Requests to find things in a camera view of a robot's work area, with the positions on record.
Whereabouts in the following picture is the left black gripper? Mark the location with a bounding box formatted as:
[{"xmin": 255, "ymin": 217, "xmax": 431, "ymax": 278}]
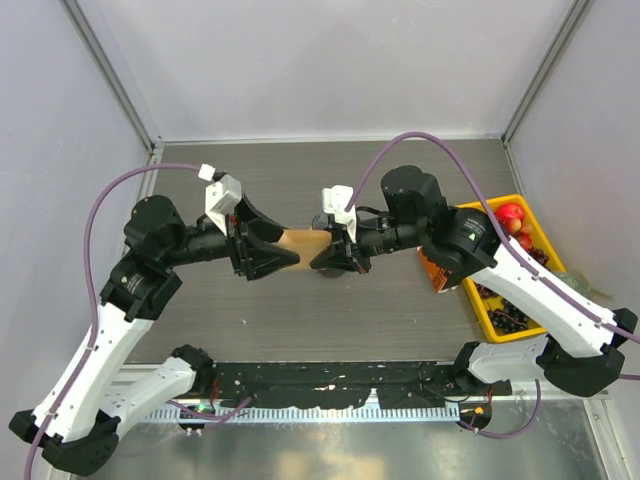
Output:
[{"xmin": 162, "ymin": 190, "xmax": 300, "ymax": 278}]

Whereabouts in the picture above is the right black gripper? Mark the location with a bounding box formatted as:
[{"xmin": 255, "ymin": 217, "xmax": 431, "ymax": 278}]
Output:
[{"xmin": 311, "ymin": 214, "xmax": 426, "ymax": 274}]

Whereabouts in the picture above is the brown paper coffee filter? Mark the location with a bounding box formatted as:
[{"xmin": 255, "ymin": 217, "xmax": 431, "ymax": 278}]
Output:
[{"xmin": 276, "ymin": 229, "xmax": 332, "ymax": 271}]

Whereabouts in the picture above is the blue plastic coffee dripper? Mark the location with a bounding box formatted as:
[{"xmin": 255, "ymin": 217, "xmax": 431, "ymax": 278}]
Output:
[{"xmin": 311, "ymin": 213, "xmax": 330, "ymax": 230}]

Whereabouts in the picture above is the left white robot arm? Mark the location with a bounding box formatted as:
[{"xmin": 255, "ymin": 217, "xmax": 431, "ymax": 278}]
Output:
[{"xmin": 9, "ymin": 195, "xmax": 301, "ymax": 476}]

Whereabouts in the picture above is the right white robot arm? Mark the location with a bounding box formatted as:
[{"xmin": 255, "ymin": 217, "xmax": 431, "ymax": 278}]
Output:
[{"xmin": 311, "ymin": 166, "xmax": 637, "ymax": 397}]

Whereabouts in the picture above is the orange coffee filter box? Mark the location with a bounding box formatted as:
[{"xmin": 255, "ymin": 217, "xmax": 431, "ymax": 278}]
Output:
[{"xmin": 417, "ymin": 247, "xmax": 463, "ymax": 293}]

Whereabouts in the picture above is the dark glass carafe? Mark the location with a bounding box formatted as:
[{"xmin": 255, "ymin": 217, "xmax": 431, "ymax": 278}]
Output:
[{"xmin": 318, "ymin": 268, "xmax": 345, "ymax": 279}]

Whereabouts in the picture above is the red grape bunch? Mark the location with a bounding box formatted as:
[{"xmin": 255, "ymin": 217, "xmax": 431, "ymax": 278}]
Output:
[{"xmin": 475, "ymin": 283, "xmax": 499, "ymax": 299}]

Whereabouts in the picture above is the red apple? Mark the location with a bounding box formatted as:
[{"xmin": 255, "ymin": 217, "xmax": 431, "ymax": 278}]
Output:
[{"xmin": 494, "ymin": 202, "xmax": 525, "ymax": 224}]

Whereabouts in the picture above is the dark grape bunch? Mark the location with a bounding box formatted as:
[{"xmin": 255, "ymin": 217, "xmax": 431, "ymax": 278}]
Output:
[{"xmin": 488, "ymin": 299, "xmax": 529, "ymax": 334}]

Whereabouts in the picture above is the yellow plastic tray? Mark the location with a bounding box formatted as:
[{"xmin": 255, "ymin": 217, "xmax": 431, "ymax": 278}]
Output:
[{"xmin": 462, "ymin": 194, "xmax": 565, "ymax": 343}]

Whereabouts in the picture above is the green netted melon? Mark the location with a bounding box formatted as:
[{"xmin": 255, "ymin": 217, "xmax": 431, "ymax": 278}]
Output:
[{"xmin": 554, "ymin": 271, "xmax": 591, "ymax": 298}]

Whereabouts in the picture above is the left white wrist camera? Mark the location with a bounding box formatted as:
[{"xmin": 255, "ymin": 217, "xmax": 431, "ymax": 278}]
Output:
[{"xmin": 198, "ymin": 164, "xmax": 242, "ymax": 236}]

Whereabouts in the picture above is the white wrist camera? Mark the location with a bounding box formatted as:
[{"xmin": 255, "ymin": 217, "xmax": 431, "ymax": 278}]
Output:
[
  {"xmin": 321, "ymin": 185, "xmax": 357, "ymax": 243},
  {"xmin": 198, "ymin": 164, "xmax": 242, "ymax": 236}
]

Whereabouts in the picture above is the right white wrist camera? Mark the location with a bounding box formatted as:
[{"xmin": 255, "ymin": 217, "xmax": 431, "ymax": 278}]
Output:
[{"xmin": 321, "ymin": 185, "xmax": 357, "ymax": 243}]

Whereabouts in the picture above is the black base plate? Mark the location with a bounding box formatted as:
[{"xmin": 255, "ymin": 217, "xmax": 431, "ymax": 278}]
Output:
[{"xmin": 155, "ymin": 360, "xmax": 514, "ymax": 409}]

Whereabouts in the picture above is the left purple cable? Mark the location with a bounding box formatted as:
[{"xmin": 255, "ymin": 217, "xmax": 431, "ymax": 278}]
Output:
[{"xmin": 23, "ymin": 162, "xmax": 257, "ymax": 480}]

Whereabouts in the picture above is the purple cable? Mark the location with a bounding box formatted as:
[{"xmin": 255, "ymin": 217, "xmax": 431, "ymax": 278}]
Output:
[
  {"xmin": 23, "ymin": 162, "xmax": 257, "ymax": 480},
  {"xmin": 344, "ymin": 131, "xmax": 640, "ymax": 441}
]

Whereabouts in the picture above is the slotted cable duct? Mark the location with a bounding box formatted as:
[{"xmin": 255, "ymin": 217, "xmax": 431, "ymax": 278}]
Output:
[{"xmin": 142, "ymin": 402, "xmax": 460, "ymax": 425}]

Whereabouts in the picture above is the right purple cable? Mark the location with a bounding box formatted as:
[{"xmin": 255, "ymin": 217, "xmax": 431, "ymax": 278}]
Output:
[{"xmin": 344, "ymin": 131, "xmax": 640, "ymax": 441}]

